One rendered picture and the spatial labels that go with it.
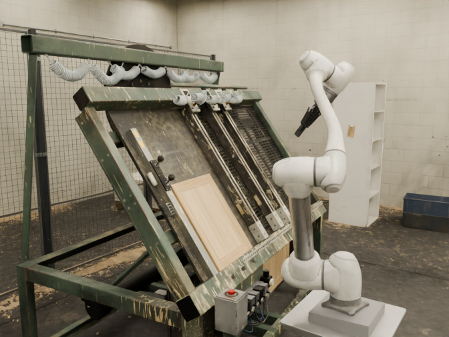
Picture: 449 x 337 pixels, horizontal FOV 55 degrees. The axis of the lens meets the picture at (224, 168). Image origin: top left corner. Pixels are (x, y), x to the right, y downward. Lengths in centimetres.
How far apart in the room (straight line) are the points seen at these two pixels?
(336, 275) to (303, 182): 56
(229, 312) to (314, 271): 47
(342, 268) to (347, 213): 436
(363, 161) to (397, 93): 169
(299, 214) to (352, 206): 450
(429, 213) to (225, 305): 491
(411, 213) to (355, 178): 93
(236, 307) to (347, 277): 57
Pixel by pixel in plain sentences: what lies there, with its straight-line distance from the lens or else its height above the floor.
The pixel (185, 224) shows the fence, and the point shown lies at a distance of 239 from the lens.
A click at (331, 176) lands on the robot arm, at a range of 188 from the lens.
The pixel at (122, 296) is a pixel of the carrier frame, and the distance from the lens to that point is 249.
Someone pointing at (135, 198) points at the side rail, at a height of 135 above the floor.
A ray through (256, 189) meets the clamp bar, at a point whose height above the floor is 118.
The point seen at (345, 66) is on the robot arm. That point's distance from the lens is 225.
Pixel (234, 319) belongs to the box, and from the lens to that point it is 210.
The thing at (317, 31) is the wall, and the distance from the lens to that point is 813.
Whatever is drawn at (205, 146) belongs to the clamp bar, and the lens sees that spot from 297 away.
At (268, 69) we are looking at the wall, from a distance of 849.
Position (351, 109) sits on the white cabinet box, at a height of 168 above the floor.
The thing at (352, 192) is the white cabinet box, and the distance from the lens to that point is 647.
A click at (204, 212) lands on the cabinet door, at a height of 116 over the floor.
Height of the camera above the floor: 186
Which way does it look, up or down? 10 degrees down
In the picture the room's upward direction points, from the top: straight up
